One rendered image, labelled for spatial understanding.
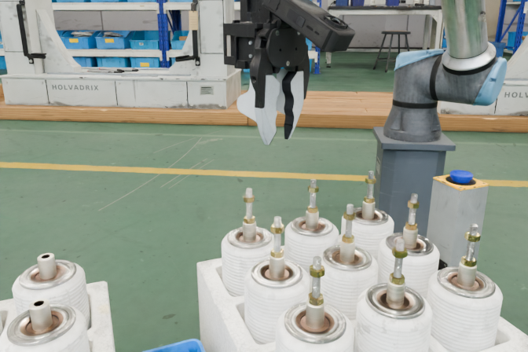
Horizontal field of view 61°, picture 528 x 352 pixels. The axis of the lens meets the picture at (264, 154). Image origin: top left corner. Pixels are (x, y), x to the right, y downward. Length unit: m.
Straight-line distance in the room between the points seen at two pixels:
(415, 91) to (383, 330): 0.74
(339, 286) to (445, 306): 0.14
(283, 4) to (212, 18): 2.22
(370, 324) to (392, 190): 0.68
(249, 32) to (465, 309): 0.45
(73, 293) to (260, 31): 0.45
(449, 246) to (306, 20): 0.56
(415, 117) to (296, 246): 0.57
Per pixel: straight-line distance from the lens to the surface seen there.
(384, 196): 1.27
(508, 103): 2.88
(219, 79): 2.70
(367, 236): 0.83
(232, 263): 0.75
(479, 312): 0.68
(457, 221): 0.90
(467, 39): 1.10
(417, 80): 1.20
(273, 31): 0.54
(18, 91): 3.24
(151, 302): 1.08
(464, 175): 0.90
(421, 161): 1.23
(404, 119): 1.22
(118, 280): 1.18
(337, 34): 0.50
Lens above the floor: 0.61
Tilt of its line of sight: 17 degrees down
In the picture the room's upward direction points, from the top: straight up
